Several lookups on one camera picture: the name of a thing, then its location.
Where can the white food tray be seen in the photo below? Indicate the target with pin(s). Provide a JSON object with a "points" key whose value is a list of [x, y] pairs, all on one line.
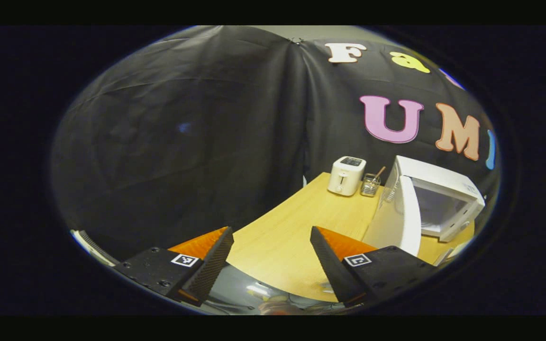
{"points": [[448, 255]]}

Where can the white microwave oven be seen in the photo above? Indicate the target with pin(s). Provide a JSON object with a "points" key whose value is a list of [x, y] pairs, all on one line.
{"points": [[396, 222]]}

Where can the black backdrop cloth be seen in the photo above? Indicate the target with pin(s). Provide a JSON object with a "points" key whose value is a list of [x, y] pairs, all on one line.
{"points": [[183, 132]]}

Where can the white toaster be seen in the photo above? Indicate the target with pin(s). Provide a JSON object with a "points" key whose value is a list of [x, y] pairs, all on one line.
{"points": [[345, 177]]}

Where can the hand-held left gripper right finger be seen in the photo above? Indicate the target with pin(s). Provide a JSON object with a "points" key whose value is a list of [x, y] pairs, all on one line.
{"points": [[330, 260]]}

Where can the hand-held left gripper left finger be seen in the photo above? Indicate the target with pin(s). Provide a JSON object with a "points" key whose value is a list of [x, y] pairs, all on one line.
{"points": [[211, 265]]}

